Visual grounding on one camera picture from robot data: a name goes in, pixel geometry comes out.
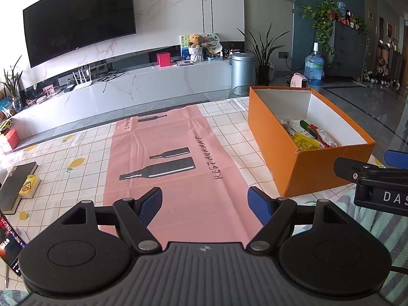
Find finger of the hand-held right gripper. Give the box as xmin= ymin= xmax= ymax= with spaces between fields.
xmin=384 ymin=149 xmax=408 ymax=170
xmin=334 ymin=157 xmax=408 ymax=186

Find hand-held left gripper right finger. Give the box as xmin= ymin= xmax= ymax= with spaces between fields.
xmin=246 ymin=186 xmax=351 ymax=253

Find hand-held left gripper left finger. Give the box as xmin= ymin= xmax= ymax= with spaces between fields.
xmin=59 ymin=187 xmax=164 ymax=253

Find white green snack packet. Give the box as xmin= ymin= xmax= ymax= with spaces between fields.
xmin=311 ymin=128 xmax=338 ymax=149

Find yellow snack packet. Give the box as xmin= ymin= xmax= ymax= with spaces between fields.
xmin=291 ymin=132 xmax=323 ymax=151

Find orange cardboard box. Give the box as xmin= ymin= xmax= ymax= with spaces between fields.
xmin=248 ymin=86 xmax=377 ymax=198

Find teal striped blanket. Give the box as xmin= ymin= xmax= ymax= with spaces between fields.
xmin=337 ymin=194 xmax=408 ymax=306

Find pink table runner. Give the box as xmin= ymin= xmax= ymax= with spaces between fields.
xmin=102 ymin=103 xmax=275 ymax=253

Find small pink heater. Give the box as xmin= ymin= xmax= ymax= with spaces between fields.
xmin=290 ymin=72 xmax=310 ymax=89

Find blue water jug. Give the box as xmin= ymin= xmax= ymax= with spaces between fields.
xmin=303 ymin=42 xmax=325 ymax=86

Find white marble media console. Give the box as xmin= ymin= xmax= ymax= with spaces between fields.
xmin=0 ymin=59 xmax=234 ymax=154

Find dark grey cabinet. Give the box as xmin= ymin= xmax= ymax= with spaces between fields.
xmin=328 ymin=19 xmax=368 ymax=78

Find yellow duck tissue pack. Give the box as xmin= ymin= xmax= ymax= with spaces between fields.
xmin=18 ymin=174 xmax=42 ymax=199

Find silver trash can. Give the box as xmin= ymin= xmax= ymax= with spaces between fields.
xmin=230 ymin=52 xmax=257 ymax=95

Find black book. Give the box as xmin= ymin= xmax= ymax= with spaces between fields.
xmin=0 ymin=161 xmax=39 ymax=215

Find white router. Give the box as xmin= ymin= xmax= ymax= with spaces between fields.
xmin=72 ymin=65 xmax=93 ymax=92

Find smartphone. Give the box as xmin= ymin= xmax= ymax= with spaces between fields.
xmin=0 ymin=210 xmax=26 ymax=277

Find pink red square box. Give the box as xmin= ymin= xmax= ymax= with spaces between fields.
xmin=156 ymin=52 xmax=172 ymax=68

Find long-leaf potted plant black pot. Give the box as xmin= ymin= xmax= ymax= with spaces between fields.
xmin=237 ymin=22 xmax=289 ymax=86

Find row of small bottles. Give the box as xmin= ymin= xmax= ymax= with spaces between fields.
xmin=336 ymin=2 xmax=368 ymax=32

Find red storage box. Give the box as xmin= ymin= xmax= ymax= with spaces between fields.
xmin=0 ymin=128 xmax=19 ymax=150

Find hanging ivy plant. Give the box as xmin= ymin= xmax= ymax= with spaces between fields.
xmin=253 ymin=0 xmax=342 ymax=55

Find blue green picture card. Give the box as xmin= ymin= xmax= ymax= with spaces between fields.
xmin=180 ymin=34 xmax=192 ymax=61

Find teddy bear bouquet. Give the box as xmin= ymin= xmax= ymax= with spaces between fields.
xmin=188 ymin=33 xmax=205 ymax=63

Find round paper fan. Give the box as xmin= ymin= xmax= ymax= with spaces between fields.
xmin=201 ymin=31 xmax=221 ymax=57

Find green plant in glass vase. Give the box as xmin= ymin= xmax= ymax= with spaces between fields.
xmin=0 ymin=55 xmax=25 ymax=113

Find black curved television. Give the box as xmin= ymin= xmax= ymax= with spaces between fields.
xmin=22 ymin=0 xmax=138 ymax=69

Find black cables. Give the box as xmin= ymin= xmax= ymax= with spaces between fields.
xmin=97 ymin=71 xmax=123 ymax=92

